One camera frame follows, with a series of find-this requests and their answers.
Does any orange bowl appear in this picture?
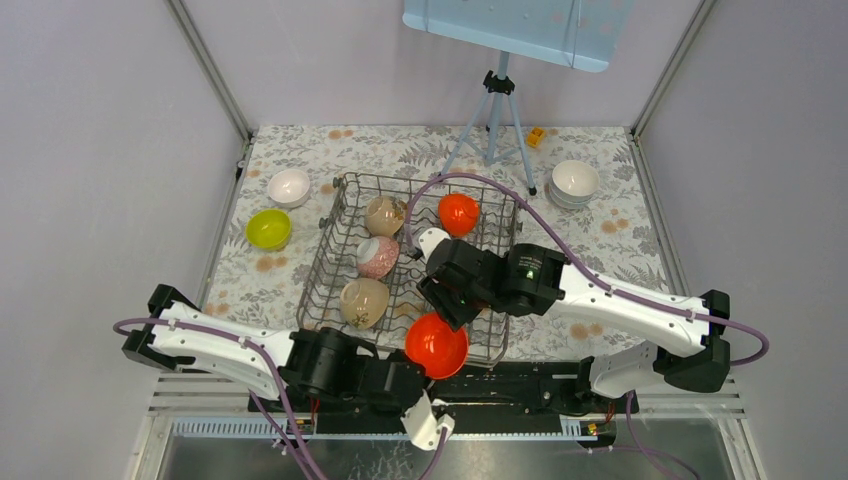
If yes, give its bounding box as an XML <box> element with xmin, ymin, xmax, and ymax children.
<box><xmin>438</xmin><ymin>193</ymin><xmax>480</xmax><ymax>237</ymax></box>
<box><xmin>404</xmin><ymin>312</ymin><xmax>470</xmax><ymax>380</ymax></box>

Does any grey wire dish rack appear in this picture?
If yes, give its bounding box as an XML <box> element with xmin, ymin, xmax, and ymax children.
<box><xmin>296</xmin><ymin>173</ymin><xmax>521</xmax><ymax>351</ymax></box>

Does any white ribbed bowl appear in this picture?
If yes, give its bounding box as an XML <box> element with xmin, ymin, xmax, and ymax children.
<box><xmin>546</xmin><ymin>185</ymin><xmax>590</xmax><ymax>210</ymax></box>
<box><xmin>551</xmin><ymin>160</ymin><xmax>600</xmax><ymax>201</ymax></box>

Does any yellow-green bowl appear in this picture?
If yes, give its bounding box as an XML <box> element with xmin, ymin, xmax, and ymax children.
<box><xmin>245</xmin><ymin>209</ymin><xmax>292</xmax><ymax>251</ymax></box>

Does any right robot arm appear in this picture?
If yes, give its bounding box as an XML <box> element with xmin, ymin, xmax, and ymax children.
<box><xmin>418</xmin><ymin>228</ymin><xmax>730</xmax><ymax>412</ymax></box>

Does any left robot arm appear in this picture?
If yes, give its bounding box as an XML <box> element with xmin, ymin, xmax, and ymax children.
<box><xmin>113</xmin><ymin>284</ymin><xmax>429</xmax><ymax>415</ymax></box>

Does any pink patterned bowl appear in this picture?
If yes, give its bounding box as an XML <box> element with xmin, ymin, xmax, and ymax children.
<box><xmin>356</xmin><ymin>236</ymin><xmax>400</xmax><ymax>280</ymax></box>

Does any near beige patterned bowl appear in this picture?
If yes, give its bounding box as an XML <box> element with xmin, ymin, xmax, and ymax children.
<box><xmin>340</xmin><ymin>278</ymin><xmax>389</xmax><ymax>329</ymax></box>

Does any beige patterned bowl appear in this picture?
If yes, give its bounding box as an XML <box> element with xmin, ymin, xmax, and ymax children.
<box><xmin>340</xmin><ymin>278</ymin><xmax>389</xmax><ymax>329</ymax></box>
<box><xmin>364</xmin><ymin>195</ymin><xmax>408</xmax><ymax>237</ymax></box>

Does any far beige patterned bowl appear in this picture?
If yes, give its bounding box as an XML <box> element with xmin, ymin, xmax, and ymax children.
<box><xmin>364</xmin><ymin>195</ymin><xmax>408</xmax><ymax>237</ymax></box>

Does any floral tablecloth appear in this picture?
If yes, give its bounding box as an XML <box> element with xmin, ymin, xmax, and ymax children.
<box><xmin>203</xmin><ymin>126</ymin><xmax>669</xmax><ymax>330</ymax></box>

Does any orange toy block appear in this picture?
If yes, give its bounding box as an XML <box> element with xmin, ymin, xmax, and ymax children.
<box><xmin>525</xmin><ymin>127</ymin><xmax>547</xmax><ymax>148</ymax></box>

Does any light blue tripod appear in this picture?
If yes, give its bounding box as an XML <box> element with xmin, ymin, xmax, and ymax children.
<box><xmin>438</xmin><ymin>51</ymin><xmax>538</xmax><ymax>196</ymax></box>

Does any light blue board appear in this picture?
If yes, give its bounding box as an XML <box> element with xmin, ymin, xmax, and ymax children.
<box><xmin>402</xmin><ymin>0</ymin><xmax>634</xmax><ymax>73</ymax></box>

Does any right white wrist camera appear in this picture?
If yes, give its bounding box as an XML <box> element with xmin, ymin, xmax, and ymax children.
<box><xmin>410</xmin><ymin>227</ymin><xmax>451</xmax><ymax>260</ymax></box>

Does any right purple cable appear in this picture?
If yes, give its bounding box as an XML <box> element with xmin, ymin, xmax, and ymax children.
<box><xmin>404</xmin><ymin>172</ymin><xmax>771</xmax><ymax>368</ymax></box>

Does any purple cable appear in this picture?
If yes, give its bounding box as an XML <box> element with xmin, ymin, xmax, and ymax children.
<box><xmin>112</xmin><ymin>317</ymin><xmax>458</xmax><ymax>480</ymax></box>
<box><xmin>404</xmin><ymin>172</ymin><xmax>771</xmax><ymax>368</ymax></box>

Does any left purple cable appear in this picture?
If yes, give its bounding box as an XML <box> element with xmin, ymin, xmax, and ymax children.
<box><xmin>112</xmin><ymin>317</ymin><xmax>458</xmax><ymax>480</ymax></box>

